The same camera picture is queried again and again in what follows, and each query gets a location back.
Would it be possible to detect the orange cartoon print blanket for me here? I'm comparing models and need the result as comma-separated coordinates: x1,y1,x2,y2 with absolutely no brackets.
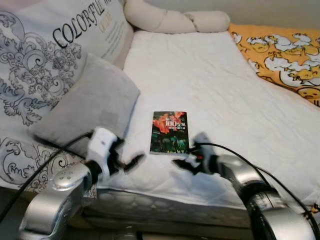
228,25,320,217

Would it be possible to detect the white quilted mattress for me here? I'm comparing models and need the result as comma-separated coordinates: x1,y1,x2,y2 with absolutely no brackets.
95,29,320,211

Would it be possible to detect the beige bolster pillow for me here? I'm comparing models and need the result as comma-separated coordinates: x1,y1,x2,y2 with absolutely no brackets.
123,0,231,35

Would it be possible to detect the grey pillow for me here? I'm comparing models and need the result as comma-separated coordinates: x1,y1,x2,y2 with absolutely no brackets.
28,52,141,160

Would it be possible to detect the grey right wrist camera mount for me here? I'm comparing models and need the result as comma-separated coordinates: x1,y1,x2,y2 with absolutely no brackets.
192,132,215,160

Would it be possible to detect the quilted bed base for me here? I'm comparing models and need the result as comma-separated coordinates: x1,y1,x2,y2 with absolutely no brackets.
80,186,320,233

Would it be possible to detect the dark cover book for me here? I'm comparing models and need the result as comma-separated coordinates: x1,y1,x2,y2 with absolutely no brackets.
150,110,190,155

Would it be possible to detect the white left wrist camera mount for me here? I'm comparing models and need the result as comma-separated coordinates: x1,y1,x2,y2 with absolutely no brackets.
84,127,119,182

